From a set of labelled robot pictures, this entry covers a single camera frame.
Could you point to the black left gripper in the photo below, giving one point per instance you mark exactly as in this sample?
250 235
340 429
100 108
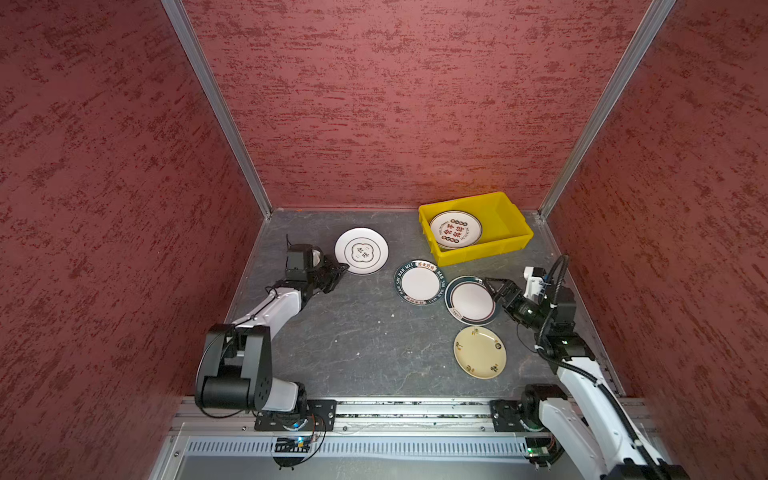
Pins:
336 271

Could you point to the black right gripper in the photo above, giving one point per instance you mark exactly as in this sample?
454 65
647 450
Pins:
506 286

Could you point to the white plate clover emblem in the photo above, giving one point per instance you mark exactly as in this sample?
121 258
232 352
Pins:
364 250

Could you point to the cream yellow plate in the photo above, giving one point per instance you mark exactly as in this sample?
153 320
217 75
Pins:
479 352

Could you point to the large white plate red characters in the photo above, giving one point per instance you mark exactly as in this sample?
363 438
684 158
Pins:
456 229

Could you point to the green rim hao shi plate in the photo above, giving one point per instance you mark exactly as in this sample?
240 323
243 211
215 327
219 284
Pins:
420 282

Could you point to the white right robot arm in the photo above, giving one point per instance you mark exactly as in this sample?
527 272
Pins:
594 408

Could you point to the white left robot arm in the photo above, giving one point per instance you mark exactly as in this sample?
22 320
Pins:
236 370

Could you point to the yellow plastic bin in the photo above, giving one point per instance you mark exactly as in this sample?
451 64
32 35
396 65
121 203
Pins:
505 229

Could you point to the green red rim plate right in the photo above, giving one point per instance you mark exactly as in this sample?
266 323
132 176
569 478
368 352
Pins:
469 301

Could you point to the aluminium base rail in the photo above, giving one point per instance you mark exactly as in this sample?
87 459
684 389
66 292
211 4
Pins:
403 428

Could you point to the left aluminium corner post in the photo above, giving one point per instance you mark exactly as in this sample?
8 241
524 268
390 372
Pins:
183 28

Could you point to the aluminium corner post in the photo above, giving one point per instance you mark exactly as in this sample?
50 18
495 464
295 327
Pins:
645 33
183 28

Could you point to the right aluminium corner post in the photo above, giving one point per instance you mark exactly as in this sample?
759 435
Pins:
645 33

